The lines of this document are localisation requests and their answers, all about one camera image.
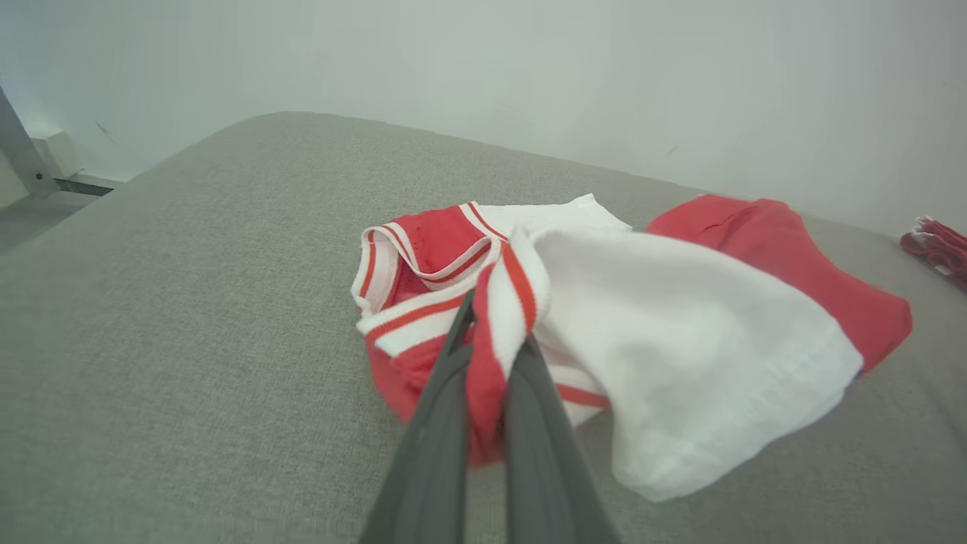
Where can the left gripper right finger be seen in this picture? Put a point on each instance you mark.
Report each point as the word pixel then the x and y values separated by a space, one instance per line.
pixel 544 468

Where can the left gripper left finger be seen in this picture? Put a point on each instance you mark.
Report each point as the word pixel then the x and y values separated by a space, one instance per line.
pixel 430 453

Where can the red white basketball jersey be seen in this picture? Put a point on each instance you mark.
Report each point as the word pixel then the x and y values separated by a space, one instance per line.
pixel 680 347

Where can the red basketball shorts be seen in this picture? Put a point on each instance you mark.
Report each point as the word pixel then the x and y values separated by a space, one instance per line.
pixel 940 245

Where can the grey metal post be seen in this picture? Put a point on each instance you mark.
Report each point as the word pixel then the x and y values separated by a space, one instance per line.
pixel 23 155

